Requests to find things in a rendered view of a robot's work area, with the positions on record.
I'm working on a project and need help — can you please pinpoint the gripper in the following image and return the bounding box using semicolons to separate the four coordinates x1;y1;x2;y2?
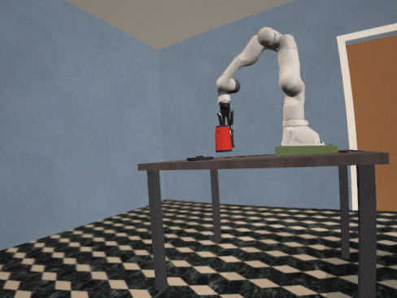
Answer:
217;103;234;134

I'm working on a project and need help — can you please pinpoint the red electric kettle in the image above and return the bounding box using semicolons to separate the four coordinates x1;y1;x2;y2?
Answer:
215;124;235;152

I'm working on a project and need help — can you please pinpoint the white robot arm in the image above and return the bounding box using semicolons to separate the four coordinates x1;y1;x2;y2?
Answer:
216;27;325;146

